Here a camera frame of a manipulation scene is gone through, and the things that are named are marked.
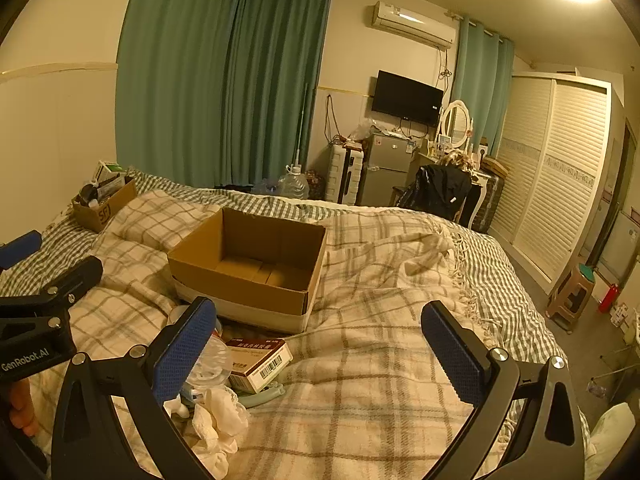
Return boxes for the white socks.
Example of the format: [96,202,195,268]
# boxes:
[163,386,248,479]

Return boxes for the clear plastic jar blue label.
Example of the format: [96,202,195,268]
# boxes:
[163,298,231,391]

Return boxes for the light green plastic hanger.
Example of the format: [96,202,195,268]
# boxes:
[180,382,285,408]

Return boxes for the red white medicine box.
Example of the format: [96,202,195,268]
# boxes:
[227,338,293,393]

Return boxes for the person's left hand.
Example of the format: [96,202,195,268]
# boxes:
[6,378,39,438]

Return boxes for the white pillow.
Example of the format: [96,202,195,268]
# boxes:
[585,402,636,480]

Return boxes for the small cardboard box with clutter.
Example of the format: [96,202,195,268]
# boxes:
[72,160,138,233]

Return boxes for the brown plastic stool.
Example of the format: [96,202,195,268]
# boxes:
[544,262,596,334]

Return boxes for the red fire extinguisher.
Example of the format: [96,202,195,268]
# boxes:
[598,284,620,313]

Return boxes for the plaid beige blanket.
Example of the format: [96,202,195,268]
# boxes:
[29,190,507,480]

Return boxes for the large open cardboard box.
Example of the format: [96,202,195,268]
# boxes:
[168,208,326,334]

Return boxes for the green curtain left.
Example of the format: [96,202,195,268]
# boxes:
[115,0,331,188]

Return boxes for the green curtain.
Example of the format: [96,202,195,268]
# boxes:
[451,18,514,155]
[115,0,331,188]

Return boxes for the large clear water bottle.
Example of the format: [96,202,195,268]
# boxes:
[277,165,309,200]

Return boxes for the black jacket on chair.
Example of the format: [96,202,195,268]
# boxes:
[396,164,472,221]

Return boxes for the white louvered wardrobe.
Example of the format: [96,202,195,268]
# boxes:
[489,72,624,292]

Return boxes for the white suitcase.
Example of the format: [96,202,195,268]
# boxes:
[324,144,363,206]

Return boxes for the silver mini fridge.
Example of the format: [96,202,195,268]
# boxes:
[358,133,413,207]

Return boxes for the white oval vanity mirror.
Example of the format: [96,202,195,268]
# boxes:
[436,100,473,153]

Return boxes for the green curtain right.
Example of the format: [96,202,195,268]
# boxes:
[451,18,514,155]

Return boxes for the black wall television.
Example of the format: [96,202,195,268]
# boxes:
[371,70,444,127]

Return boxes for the white wall air conditioner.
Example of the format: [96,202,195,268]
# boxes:
[371,1,457,50]

